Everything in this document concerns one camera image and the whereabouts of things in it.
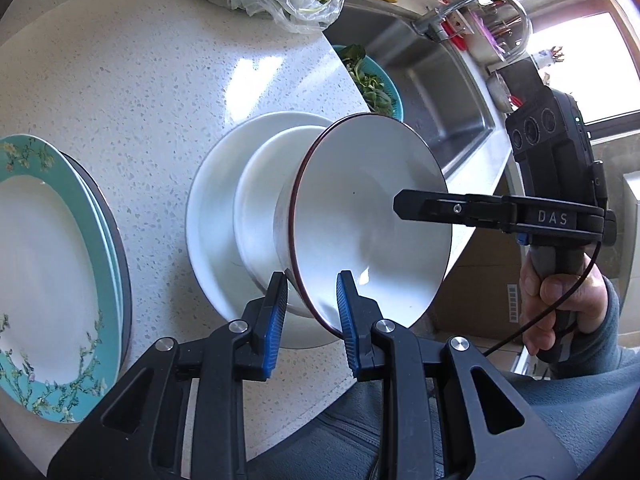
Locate teal floral plate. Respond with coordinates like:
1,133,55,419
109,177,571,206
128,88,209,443
57,152,126,376
0,134,123,425

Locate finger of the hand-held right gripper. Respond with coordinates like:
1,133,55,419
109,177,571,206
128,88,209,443
393,189,506,229

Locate leafy greens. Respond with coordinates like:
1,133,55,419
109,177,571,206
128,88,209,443
336,45,396,116

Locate small white bowl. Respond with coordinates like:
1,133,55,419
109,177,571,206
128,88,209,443
233,126,331,286

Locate stainless steel sink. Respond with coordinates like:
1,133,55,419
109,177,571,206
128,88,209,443
322,0,501,186

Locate chrome faucet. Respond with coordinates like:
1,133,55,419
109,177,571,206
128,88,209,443
412,0,530,63

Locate person's right forearm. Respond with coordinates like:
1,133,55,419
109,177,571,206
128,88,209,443
545,277,640,411

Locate white bowl red rim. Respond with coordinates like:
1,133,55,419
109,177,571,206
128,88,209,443
274,114,454,339

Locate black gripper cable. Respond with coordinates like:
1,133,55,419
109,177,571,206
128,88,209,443
482,237,606,358

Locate person's right hand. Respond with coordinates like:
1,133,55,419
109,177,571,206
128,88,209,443
517,259,608,361

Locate cardboard box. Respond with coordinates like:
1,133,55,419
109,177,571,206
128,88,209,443
432,230,533,341

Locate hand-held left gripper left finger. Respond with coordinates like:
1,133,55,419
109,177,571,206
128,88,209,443
47,271,289,480

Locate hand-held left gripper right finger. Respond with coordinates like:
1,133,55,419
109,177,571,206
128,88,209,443
336,270,581,480

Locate person's grey jacket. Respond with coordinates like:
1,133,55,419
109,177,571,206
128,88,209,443
245,375,631,480

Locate teal colander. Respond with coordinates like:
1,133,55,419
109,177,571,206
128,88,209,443
332,44,404,122

